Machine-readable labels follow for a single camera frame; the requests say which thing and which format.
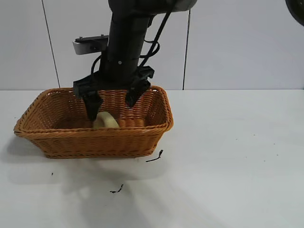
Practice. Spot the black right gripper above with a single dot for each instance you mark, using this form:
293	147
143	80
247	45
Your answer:
118	71

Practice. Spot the pale yellow egg yolk pastry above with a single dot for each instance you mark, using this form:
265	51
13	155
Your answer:
107	121

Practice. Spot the brown woven wicker basket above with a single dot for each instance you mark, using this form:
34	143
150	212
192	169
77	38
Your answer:
95	142

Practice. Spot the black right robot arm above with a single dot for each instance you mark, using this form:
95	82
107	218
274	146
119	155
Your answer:
128	16

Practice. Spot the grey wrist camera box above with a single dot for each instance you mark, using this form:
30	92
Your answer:
88	46

